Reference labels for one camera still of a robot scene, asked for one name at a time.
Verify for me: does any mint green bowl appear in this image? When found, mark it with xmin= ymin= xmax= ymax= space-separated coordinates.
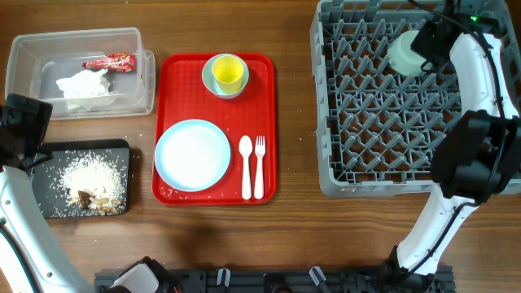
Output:
xmin=387 ymin=30 xmax=432 ymax=77

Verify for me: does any white napkin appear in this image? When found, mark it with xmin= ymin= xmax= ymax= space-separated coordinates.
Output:
xmin=56 ymin=69 xmax=116 ymax=111

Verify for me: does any food scraps and rice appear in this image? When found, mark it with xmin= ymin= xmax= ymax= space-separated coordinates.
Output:
xmin=44 ymin=150 xmax=128 ymax=217

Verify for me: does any red snack wrapper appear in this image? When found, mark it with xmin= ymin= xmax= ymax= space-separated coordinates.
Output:
xmin=82 ymin=53 xmax=136 ymax=72

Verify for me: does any large light blue plate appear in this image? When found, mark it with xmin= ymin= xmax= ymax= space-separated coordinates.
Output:
xmin=155 ymin=119 xmax=231 ymax=192

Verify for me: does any yellow plastic cup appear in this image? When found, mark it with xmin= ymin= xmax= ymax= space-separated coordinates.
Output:
xmin=212 ymin=55 xmax=244 ymax=94

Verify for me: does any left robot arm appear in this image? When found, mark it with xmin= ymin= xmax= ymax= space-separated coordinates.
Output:
xmin=1 ymin=94 xmax=97 ymax=292

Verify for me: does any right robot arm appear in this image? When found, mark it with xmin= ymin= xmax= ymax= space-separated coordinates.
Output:
xmin=380 ymin=1 xmax=520 ymax=292

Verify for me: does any clear plastic waste bin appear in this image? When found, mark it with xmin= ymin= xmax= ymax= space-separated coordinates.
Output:
xmin=5 ymin=28 xmax=155 ymax=120

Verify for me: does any black food waste tray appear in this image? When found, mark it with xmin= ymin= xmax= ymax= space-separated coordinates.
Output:
xmin=30 ymin=138 xmax=134 ymax=220

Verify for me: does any grey dishwasher rack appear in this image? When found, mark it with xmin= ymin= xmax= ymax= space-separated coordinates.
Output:
xmin=310 ymin=1 xmax=520 ymax=198

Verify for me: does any white plastic fork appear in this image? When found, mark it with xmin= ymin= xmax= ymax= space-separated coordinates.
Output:
xmin=254 ymin=136 xmax=265 ymax=199

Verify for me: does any red serving tray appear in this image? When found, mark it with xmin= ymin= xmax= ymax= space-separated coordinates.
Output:
xmin=151 ymin=53 xmax=277 ymax=206

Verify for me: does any small light blue bowl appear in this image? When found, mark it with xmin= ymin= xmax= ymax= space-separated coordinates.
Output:
xmin=201 ymin=54 xmax=250 ymax=99

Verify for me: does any white plastic spoon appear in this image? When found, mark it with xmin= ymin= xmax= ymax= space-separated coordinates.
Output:
xmin=239 ymin=135 xmax=253 ymax=200

